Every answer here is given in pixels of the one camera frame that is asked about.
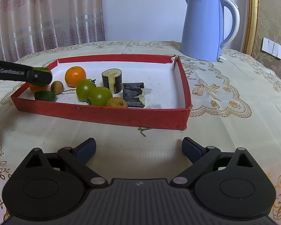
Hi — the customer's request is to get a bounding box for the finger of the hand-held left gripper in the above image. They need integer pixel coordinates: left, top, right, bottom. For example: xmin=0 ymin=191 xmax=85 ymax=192
xmin=26 ymin=68 xmax=53 ymax=86

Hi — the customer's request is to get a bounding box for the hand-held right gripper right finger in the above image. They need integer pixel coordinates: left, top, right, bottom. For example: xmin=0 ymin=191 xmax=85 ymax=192
xmin=170 ymin=137 xmax=260 ymax=187

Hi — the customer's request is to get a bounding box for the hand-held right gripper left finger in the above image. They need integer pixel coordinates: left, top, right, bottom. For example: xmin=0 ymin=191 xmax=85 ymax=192
xmin=21 ymin=138 xmax=108 ymax=187

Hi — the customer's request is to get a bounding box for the stubby green cucumber piece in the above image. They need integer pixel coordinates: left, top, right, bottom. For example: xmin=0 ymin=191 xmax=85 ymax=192
xmin=32 ymin=67 xmax=52 ymax=74

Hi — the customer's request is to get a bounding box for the small orange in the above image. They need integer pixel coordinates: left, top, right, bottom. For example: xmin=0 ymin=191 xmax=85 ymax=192
xmin=29 ymin=83 xmax=49 ymax=93

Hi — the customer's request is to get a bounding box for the long-stemmed brown longan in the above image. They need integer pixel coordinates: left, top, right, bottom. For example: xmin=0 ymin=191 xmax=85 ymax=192
xmin=51 ymin=81 xmax=77 ymax=95

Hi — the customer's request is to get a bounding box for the large orange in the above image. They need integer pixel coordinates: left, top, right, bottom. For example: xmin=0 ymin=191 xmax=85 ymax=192
xmin=65 ymin=66 xmax=87 ymax=88

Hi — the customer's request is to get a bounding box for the green tomato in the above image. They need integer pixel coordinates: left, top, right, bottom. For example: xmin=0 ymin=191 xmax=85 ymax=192
xmin=88 ymin=87 xmax=113 ymax=107
xmin=76 ymin=79 xmax=97 ymax=101

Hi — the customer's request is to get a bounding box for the short-stemmed brown longan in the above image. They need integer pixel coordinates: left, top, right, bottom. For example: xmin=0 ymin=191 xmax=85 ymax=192
xmin=106 ymin=97 xmax=128 ymax=108

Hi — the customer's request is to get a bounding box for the dark eggplant piece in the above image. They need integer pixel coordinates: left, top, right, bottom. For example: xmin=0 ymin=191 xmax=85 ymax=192
xmin=122 ymin=82 xmax=146 ymax=108
xmin=101 ymin=69 xmax=122 ymax=95

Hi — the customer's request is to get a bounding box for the red shallow cardboard box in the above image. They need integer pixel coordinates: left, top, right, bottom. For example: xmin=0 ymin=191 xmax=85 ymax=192
xmin=10 ymin=54 xmax=192 ymax=130

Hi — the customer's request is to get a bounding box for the loose green tomato stem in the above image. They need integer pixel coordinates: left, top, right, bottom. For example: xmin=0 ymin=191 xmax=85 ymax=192
xmin=138 ymin=127 xmax=154 ymax=137

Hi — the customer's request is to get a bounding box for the pink patterned curtain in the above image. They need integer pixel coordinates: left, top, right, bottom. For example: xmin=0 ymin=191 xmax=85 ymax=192
xmin=0 ymin=0 xmax=106 ymax=62

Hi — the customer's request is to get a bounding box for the blue electric kettle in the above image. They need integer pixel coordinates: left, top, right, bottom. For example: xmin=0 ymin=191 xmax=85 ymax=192
xmin=180 ymin=0 xmax=240 ymax=62

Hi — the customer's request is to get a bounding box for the white wall switch panel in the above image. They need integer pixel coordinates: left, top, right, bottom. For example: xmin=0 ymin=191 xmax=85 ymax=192
xmin=262 ymin=37 xmax=281 ymax=59

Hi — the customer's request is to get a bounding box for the gold wall frame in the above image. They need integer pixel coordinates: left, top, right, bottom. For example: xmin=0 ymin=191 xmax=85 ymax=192
xmin=242 ymin=0 xmax=259 ymax=55

